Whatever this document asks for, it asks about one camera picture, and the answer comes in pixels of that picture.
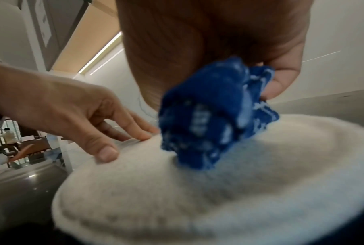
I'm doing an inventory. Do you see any person's left forearm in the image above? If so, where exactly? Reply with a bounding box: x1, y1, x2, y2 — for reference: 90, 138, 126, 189
0, 59, 27, 126

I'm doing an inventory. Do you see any blue striped cloth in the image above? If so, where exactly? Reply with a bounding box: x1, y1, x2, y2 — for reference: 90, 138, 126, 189
157, 57, 281, 170

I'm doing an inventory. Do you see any orange wooden chair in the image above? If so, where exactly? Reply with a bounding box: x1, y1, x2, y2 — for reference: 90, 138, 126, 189
9, 138, 53, 163

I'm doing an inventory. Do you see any person's right hand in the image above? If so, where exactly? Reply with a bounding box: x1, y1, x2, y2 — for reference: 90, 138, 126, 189
115, 0, 316, 111

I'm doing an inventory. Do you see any led light strip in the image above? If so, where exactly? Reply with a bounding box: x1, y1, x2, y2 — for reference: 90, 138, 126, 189
77, 31, 123, 76

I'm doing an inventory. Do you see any person's left hand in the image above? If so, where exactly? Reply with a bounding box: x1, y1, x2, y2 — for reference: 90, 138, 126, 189
15, 71, 162, 164

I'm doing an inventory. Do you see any speckled white plate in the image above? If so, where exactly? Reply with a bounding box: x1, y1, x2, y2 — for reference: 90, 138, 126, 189
52, 113, 364, 245

